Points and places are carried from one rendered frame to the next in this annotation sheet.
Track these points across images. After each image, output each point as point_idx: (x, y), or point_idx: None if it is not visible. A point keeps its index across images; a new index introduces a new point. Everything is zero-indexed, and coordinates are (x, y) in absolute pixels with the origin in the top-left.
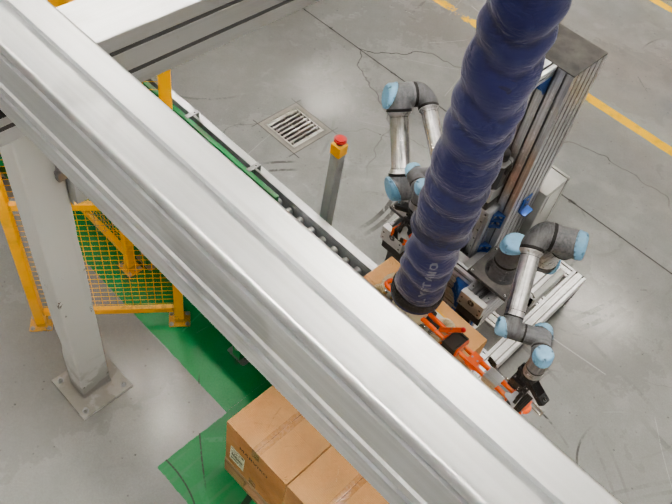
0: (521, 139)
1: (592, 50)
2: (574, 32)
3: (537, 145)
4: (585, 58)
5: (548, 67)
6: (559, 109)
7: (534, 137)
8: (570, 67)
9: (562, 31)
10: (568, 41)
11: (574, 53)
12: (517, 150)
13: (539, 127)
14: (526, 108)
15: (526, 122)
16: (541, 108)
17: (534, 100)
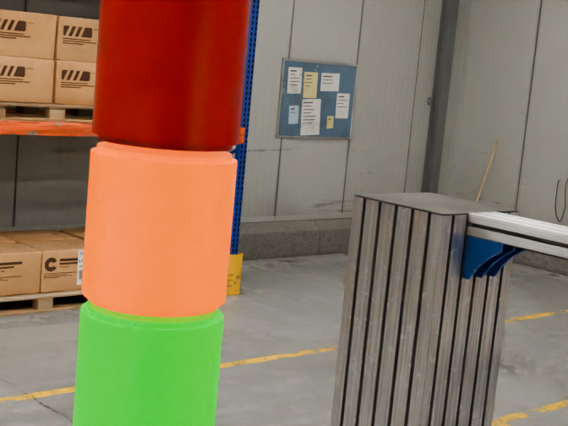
0: (469, 395)
1: (429, 195)
2: (382, 193)
3: (492, 379)
4: (457, 200)
5: (505, 215)
6: (509, 284)
7: (486, 370)
8: (492, 208)
9: (384, 196)
10: (413, 199)
11: (447, 201)
12: (466, 423)
13: (489, 344)
14: (466, 330)
15: (471, 355)
16: (487, 307)
17: (476, 303)
